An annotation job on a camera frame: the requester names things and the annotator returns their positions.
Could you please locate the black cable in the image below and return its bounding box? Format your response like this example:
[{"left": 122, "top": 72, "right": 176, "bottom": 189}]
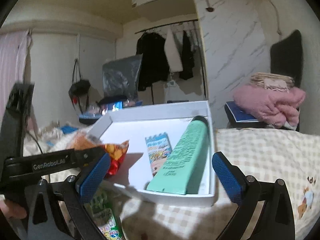
[{"left": 25, "top": 130, "right": 52, "bottom": 184}]

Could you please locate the white hanging garment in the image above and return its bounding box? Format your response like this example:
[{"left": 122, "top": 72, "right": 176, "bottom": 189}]
[{"left": 164, "top": 27, "right": 183, "bottom": 73}]

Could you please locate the green cartoon candy packet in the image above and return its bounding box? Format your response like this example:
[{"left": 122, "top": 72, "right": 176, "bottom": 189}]
[{"left": 84, "top": 186, "right": 125, "bottom": 240}]

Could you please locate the blue cartoon candy packet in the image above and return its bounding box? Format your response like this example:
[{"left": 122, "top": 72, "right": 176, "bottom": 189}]
[{"left": 145, "top": 132, "right": 173, "bottom": 178}]

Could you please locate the grey plastic bag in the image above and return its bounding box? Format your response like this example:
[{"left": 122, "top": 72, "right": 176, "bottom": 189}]
[{"left": 102, "top": 54, "right": 143, "bottom": 102}]

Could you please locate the black handbag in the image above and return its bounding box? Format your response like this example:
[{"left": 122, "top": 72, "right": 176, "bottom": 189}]
[{"left": 68, "top": 57, "right": 91, "bottom": 117}]

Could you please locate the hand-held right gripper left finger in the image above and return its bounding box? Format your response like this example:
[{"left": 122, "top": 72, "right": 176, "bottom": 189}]
[{"left": 27, "top": 152, "right": 111, "bottom": 240}]

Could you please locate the mint green tube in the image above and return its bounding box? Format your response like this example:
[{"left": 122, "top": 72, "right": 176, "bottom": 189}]
[{"left": 146, "top": 115, "right": 209, "bottom": 195}]

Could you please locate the blue book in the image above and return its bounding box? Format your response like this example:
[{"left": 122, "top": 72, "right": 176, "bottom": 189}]
[{"left": 224, "top": 101, "right": 263, "bottom": 123}]

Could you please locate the blue cloth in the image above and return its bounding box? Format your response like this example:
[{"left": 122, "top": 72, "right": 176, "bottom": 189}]
[{"left": 61, "top": 125, "right": 79, "bottom": 135}]

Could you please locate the black clothes rack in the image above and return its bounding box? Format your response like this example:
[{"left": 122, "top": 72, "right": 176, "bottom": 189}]
[{"left": 134, "top": 20, "right": 208, "bottom": 105}]

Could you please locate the red orange snack packet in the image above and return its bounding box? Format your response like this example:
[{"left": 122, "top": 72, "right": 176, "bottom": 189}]
[{"left": 67, "top": 132, "right": 130, "bottom": 177}]

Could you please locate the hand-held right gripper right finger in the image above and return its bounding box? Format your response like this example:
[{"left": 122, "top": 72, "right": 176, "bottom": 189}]
[{"left": 212, "top": 151, "right": 295, "bottom": 240}]

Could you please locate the black hanging garment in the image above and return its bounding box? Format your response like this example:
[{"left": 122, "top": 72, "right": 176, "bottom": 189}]
[{"left": 179, "top": 30, "right": 195, "bottom": 81}]

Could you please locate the pink blanket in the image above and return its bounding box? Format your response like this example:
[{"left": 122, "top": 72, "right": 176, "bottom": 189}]
[{"left": 233, "top": 84, "right": 307, "bottom": 130}]

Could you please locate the pink curtain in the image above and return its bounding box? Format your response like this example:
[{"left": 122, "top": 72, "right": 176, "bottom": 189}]
[{"left": 0, "top": 29, "right": 32, "bottom": 88}]

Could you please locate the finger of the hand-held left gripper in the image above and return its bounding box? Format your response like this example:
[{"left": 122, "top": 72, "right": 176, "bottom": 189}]
[{"left": 73, "top": 146, "right": 107, "bottom": 168}]

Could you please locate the white cardboard box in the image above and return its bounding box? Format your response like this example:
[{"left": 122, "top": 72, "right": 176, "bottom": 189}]
[{"left": 86, "top": 100, "right": 216, "bottom": 208}]

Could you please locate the smartphone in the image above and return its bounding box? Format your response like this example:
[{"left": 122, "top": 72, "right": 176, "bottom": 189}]
[{"left": 99, "top": 95, "right": 128, "bottom": 112}]

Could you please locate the person's left hand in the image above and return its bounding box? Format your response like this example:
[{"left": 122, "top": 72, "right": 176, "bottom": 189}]
[{"left": 0, "top": 199, "right": 27, "bottom": 220}]

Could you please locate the small black table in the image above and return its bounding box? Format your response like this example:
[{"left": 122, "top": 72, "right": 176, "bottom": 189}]
[{"left": 78, "top": 111, "right": 107, "bottom": 125}]

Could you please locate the beige folded cloth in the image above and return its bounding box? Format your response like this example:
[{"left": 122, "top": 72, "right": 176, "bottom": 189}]
[{"left": 250, "top": 72, "right": 296, "bottom": 91}]

